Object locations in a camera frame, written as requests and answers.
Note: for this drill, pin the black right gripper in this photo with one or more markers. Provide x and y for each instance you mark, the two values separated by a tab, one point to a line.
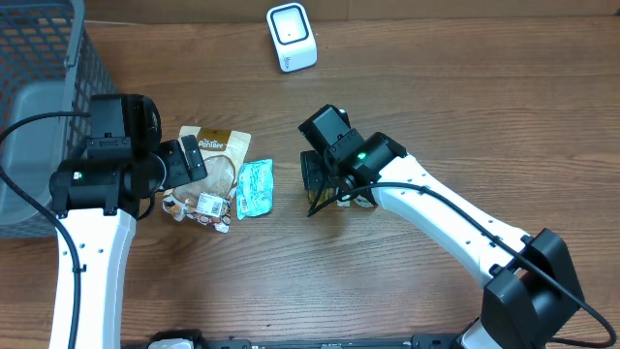
312	171

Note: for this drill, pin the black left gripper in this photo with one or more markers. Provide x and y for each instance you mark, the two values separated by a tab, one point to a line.
181	174

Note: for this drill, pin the beige brown snack packet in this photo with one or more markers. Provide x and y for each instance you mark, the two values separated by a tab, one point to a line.
209	200

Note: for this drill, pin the green lid jar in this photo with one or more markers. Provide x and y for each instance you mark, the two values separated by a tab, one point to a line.
363	202

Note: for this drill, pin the teal snack packet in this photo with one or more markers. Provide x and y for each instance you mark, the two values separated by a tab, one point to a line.
255	186

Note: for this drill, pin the silver capped amber bottle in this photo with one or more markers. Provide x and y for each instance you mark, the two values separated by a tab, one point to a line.
315	198

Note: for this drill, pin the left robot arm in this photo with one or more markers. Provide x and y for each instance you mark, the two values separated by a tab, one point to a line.
96	198

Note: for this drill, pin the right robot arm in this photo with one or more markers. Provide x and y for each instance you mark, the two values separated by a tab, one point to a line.
529	285

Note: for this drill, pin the white barcode scanner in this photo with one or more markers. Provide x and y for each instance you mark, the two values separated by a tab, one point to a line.
292	36

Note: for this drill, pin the grey plastic shopping basket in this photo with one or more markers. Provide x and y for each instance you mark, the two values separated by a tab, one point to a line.
48	64

